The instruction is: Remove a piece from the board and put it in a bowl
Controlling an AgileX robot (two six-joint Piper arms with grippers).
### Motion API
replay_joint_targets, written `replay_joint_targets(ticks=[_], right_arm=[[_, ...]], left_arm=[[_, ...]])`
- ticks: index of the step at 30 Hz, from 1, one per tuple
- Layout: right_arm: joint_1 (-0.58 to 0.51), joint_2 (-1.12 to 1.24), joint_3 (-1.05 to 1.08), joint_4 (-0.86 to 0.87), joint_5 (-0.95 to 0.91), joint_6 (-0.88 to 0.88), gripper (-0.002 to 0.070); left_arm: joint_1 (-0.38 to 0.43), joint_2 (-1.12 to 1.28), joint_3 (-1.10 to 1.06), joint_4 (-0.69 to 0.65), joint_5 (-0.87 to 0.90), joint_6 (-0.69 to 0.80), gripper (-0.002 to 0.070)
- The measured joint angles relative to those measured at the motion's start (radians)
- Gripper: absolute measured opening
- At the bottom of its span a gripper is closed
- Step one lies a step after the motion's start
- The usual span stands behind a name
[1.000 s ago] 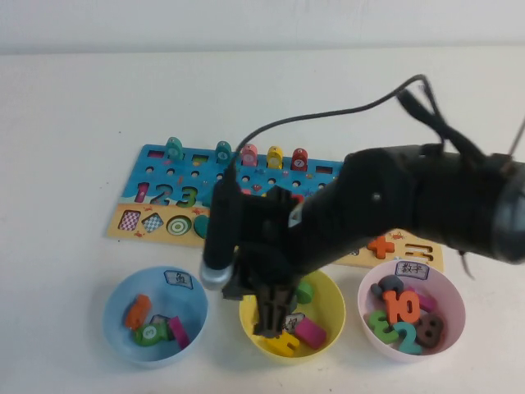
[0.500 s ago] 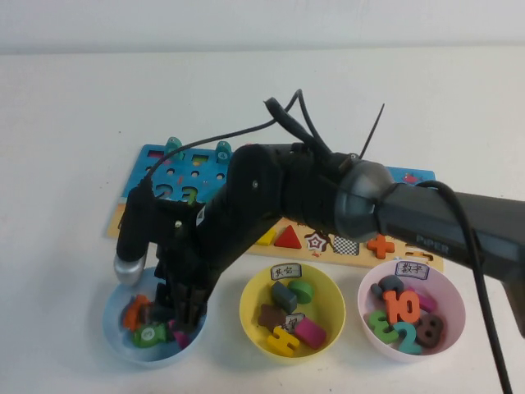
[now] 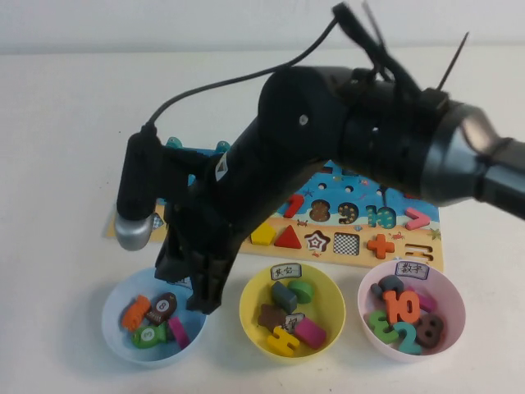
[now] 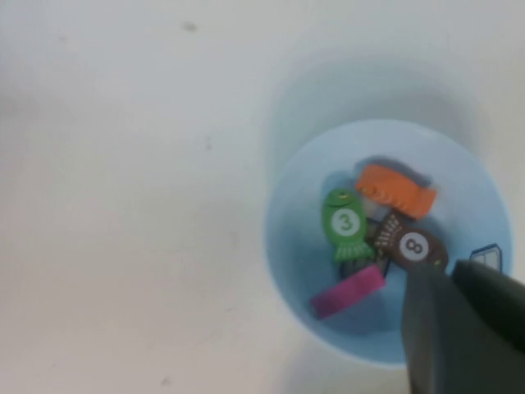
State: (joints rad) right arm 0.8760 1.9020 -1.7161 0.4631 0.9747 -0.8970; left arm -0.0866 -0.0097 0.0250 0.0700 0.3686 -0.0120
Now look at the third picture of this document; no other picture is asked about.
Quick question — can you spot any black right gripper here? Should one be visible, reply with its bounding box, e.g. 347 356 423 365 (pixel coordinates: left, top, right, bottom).
153 129 305 316

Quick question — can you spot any brown wooden fish piece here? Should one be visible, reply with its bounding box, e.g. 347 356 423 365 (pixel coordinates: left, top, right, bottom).
145 291 178 323

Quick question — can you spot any orange wooden fish piece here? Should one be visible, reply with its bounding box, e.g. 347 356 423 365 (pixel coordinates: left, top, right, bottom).
121 294 151 332

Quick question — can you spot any green wooden fish piece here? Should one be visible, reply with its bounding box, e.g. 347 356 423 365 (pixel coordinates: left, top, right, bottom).
130 322 173 349

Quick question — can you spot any paper label on yellow bowl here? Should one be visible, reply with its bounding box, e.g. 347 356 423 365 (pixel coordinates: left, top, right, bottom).
269 263 303 282

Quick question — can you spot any light blue plastic bowl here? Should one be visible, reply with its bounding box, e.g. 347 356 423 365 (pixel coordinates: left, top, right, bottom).
101 265 209 363

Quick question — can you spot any yellow number piece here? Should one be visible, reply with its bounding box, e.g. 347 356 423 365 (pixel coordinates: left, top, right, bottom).
266 324 300 356

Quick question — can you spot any yellow plastic bowl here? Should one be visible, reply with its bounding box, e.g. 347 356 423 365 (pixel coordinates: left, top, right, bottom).
239 262 347 367

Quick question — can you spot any colourful wooden puzzle board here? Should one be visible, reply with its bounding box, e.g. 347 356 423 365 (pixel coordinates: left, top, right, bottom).
102 137 446 272

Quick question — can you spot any green number three in bowl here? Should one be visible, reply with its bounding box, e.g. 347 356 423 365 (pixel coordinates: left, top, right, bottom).
366 309 399 342

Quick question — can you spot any paper label on pink bowl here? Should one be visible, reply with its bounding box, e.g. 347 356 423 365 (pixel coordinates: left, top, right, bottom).
395 260 430 280

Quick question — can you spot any blue number two in bowl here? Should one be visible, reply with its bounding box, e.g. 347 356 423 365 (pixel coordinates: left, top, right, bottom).
391 322 423 355

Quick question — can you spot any pink wooden piece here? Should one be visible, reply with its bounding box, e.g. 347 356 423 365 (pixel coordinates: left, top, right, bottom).
413 289 438 314

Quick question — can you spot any pink plastic bowl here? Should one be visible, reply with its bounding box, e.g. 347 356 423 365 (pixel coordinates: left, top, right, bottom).
356 259 467 364

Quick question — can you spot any magenta wooden block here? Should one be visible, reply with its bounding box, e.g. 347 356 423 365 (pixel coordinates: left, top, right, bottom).
167 315 192 350

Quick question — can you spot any yellow wooden pentagon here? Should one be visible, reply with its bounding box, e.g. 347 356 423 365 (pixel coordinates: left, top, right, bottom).
249 223 277 246

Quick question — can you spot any brown wooden star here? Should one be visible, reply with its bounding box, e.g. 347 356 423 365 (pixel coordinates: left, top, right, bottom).
257 303 286 330

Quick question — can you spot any dark blue-grey wooden block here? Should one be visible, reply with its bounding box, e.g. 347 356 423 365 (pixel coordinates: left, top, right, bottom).
269 281 299 313

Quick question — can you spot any red wooden triangle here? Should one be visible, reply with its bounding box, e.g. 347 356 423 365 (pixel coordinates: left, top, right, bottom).
273 224 304 249

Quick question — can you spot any loose paper label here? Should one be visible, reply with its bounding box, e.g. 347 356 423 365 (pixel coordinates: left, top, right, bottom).
282 312 307 332

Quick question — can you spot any green wooden disc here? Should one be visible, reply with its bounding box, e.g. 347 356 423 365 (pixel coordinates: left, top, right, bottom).
286 279 316 305

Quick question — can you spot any red wooden number seven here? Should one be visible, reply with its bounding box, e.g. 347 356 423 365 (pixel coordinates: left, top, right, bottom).
281 193 307 218

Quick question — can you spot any magenta wooden rectangle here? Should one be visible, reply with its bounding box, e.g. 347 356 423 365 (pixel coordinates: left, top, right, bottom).
294 318 328 350

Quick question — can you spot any orange wooden plus sign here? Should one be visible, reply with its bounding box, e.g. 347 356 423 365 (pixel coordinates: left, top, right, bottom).
366 233 396 260

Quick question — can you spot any dark grey wooden number nine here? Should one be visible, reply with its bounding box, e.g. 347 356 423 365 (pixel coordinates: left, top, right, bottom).
370 274 405 299

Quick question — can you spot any orange wooden number ten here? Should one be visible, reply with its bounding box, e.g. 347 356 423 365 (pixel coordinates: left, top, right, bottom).
381 289 422 325

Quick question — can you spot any pink wooden greater-than sign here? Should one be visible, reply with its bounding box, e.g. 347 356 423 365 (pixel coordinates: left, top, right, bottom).
404 208 436 231

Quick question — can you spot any brown wooden number eight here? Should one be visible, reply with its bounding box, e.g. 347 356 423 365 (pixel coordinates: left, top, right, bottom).
414 314 446 349

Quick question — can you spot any black zip tie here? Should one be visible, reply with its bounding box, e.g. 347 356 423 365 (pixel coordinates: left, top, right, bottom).
360 1 389 58
437 31 471 89

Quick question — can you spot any black wrist camera silver lens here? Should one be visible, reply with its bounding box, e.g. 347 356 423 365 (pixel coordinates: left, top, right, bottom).
114 130 166 252

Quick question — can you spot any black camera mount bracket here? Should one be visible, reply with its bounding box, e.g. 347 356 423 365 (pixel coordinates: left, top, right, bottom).
157 145 218 194

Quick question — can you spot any black camera cable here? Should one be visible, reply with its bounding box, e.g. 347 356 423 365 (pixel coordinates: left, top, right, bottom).
141 2 419 133

